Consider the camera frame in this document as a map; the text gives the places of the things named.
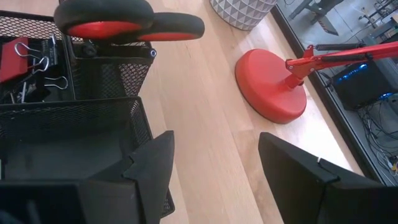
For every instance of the red binder clip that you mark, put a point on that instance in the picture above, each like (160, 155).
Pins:
(12, 59)

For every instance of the black metal stand leg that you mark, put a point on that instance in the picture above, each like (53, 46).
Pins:
(326, 25)

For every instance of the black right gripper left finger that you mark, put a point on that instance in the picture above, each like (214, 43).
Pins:
(154, 174)

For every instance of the succulent in patterned pot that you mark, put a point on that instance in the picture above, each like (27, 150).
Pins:
(242, 14)

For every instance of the black binder clip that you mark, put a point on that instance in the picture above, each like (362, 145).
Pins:
(37, 93)
(49, 49)

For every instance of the red and black scissors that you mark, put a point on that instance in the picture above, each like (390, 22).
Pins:
(102, 9)

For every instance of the black computer case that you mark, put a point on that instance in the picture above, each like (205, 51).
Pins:
(363, 87)

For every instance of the black mesh desk organizer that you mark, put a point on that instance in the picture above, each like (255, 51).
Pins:
(109, 77)

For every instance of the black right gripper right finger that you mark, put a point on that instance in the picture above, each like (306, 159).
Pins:
(295, 180)

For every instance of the red desk lamp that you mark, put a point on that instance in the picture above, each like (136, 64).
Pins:
(267, 87)

